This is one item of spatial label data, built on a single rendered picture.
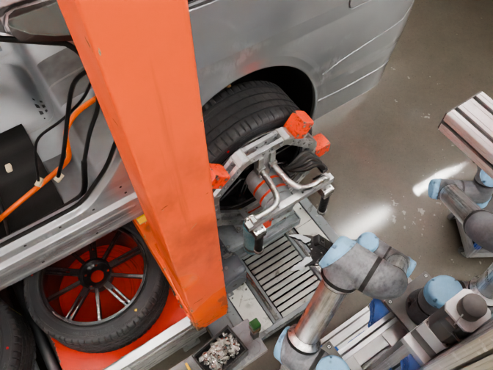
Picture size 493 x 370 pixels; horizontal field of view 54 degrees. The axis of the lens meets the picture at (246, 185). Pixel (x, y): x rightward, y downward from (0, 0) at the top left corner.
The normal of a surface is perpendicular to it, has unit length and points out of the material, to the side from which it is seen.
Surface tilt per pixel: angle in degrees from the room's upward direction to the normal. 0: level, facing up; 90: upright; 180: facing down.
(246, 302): 0
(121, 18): 90
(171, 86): 90
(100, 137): 7
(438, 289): 8
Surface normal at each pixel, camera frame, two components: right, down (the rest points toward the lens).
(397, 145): 0.00, -0.50
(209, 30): 0.54, 0.63
